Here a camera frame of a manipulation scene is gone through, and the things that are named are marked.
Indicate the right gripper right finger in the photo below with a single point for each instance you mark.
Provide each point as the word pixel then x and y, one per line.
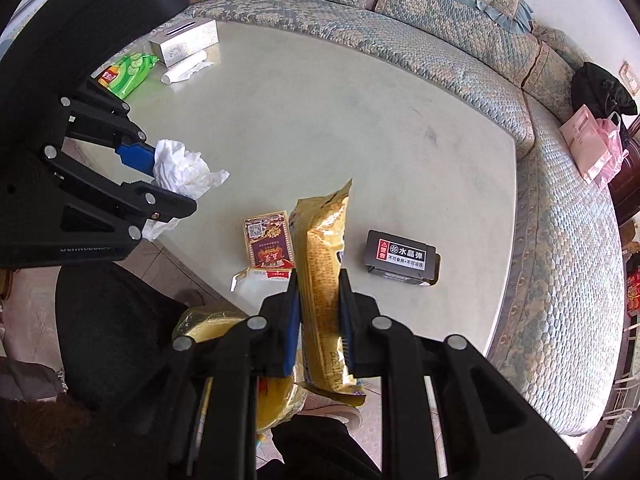
pixel 446 392

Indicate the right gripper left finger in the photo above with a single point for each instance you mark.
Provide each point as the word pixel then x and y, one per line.
pixel 221 442

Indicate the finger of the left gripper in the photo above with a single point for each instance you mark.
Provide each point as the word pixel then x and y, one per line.
pixel 83 205
pixel 92 124

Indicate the white tissue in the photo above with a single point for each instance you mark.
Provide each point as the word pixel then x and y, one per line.
pixel 181 171

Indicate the gold snack wrapper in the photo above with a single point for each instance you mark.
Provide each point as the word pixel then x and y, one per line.
pixel 317 226

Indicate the yellow lined trash bin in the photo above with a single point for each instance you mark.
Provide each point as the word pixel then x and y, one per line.
pixel 278 398

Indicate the green wet wipes pack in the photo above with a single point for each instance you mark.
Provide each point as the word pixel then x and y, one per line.
pixel 126 75

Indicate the white crumpled paper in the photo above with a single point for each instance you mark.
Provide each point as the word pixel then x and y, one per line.
pixel 183 70

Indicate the silver tissue box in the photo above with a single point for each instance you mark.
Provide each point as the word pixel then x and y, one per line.
pixel 177 42

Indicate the blue floral sectional sofa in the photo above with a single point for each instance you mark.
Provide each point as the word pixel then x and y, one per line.
pixel 561 319

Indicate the red patterned cigarette pack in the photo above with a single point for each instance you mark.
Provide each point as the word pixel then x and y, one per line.
pixel 269 249

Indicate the cream coffee table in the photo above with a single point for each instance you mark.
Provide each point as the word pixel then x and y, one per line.
pixel 290 116

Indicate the black labelled box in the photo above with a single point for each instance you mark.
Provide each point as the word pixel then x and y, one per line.
pixel 400 259

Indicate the pink gift bag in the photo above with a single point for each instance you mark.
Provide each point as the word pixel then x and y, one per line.
pixel 587 147

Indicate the pink plastic bag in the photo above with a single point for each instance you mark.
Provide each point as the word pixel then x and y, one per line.
pixel 609 132

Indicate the black bag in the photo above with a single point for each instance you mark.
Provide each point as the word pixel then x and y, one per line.
pixel 601 92

